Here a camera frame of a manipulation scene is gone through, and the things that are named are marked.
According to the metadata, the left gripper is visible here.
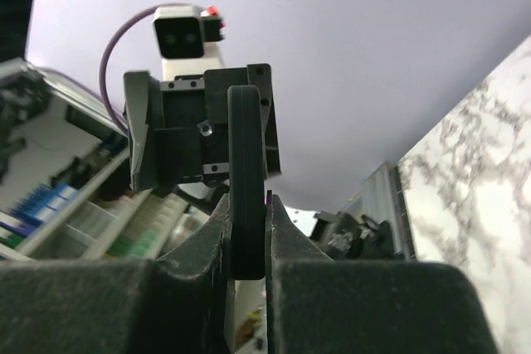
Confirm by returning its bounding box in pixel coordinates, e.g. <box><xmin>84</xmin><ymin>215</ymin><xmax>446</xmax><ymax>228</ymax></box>
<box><xmin>124</xmin><ymin>64</ymin><xmax>281</xmax><ymax>192</ymax></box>

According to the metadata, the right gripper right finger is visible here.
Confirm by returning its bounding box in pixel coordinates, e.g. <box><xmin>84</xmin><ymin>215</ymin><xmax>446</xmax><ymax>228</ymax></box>
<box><xmin>265</xmin><ymin>194</ymin><xmax>497</xmax><ymax>353</ymax></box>

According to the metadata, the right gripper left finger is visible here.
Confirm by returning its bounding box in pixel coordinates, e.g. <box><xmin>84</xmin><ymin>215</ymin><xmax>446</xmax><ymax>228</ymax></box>
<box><xmin>1</xmin><ymin>199</ymin><xmax>231</xmax><ymax>353</ymax></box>

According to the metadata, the black cased phone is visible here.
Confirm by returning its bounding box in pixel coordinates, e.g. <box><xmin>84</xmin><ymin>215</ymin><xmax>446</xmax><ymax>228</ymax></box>
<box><xmin>228</xmin><ymin>85</ymin><xmax>266</xmax><ymax>280</ymax></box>

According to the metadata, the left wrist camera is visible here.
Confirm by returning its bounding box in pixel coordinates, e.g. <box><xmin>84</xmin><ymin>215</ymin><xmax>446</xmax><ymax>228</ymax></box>
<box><xmin>153</xmin><ymin>3</ymin><xmax>225</xmax><ymax>80</ymax></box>

